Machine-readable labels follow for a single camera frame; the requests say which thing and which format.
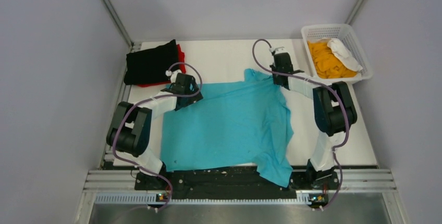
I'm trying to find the cyan t-shirt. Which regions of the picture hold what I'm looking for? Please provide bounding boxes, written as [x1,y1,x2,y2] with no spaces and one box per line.
[161,69,293,187]

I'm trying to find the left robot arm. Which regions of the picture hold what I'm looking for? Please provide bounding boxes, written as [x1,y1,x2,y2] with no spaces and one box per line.
[106,71,203,190]

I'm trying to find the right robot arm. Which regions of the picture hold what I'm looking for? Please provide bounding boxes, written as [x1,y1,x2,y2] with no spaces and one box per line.
[270,48,357,190]

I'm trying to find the folded red t-shirt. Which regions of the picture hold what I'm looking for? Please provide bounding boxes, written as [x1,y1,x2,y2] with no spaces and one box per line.
[137,44,187,88]

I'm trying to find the folded black t-shirt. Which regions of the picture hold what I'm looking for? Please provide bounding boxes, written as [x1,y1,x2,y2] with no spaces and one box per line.
[124,40,179,86]

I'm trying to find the orange t-shirt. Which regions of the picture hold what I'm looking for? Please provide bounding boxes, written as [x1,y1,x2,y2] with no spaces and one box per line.
[308,42,358,79]

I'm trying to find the white t-shirt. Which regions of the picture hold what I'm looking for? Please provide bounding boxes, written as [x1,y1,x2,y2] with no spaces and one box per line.
[327,38,363,72]

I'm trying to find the white plastic basket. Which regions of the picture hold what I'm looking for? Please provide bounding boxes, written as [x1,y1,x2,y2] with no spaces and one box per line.
[301,23,373,83]

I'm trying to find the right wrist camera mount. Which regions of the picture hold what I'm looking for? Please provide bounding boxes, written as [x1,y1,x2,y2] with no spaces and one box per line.
[269,47,287,55]

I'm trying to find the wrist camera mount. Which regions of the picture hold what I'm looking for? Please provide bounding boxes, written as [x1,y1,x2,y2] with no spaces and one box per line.
[165,69,182,82]
[269,47,287,55]

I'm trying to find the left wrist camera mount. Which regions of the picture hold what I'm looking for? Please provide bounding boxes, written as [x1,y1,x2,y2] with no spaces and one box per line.
[165,69,182,82]

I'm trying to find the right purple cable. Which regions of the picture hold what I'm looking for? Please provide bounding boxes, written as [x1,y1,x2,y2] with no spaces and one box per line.
[252,39,351,211]

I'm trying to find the purple cable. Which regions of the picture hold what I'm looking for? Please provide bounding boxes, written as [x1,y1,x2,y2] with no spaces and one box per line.
[252,39,351,211]
[112,61,204,213]

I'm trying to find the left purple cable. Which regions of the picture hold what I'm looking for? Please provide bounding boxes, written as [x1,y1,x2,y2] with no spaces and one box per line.
[112,61,204,213]

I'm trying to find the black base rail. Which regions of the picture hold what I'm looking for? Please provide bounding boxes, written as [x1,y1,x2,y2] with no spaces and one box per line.
[134,166,339,200]

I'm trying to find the aluminium frame rail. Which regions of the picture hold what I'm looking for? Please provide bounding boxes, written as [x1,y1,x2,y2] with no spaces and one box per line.
[73,55,131,223]

